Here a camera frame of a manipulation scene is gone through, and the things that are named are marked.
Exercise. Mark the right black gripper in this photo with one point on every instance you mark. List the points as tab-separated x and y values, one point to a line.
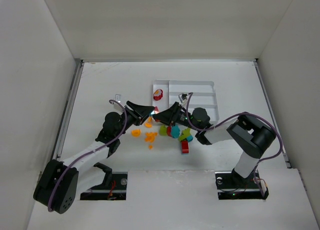
177	114

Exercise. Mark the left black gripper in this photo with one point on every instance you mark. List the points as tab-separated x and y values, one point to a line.
132	113

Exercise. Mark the red flower lego piece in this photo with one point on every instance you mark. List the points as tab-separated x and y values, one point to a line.
158	95

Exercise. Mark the green lego brick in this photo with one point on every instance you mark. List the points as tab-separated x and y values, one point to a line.
186	132

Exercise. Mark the blue lego brick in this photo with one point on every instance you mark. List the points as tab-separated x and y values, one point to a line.
189	138

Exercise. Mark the red rectangular lego brick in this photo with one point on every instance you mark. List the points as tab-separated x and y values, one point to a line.
184	147

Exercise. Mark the red lego with blue brick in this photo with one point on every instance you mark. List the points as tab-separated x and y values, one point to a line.
155	111

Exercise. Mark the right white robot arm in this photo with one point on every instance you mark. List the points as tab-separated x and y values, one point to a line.
250	132

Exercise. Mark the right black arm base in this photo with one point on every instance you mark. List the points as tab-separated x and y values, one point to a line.
230	186

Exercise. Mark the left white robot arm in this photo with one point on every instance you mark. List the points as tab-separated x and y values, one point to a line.
63	181

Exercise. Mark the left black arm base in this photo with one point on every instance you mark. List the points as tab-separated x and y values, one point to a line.
104	184

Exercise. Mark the orange half round lego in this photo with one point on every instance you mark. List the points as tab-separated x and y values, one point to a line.
148	125

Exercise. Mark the teal cloud lego piece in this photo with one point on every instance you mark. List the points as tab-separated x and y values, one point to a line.
175	131

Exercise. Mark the orange lego cluster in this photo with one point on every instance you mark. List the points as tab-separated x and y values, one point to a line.
150	137

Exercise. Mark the white divided sorting tray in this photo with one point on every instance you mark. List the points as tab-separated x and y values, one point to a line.
204	96

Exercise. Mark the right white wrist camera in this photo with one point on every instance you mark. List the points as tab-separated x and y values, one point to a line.
183	97

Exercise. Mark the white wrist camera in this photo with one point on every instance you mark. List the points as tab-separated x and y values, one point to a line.
117	101
183	97

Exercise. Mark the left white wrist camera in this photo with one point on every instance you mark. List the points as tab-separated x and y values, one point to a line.
117	101

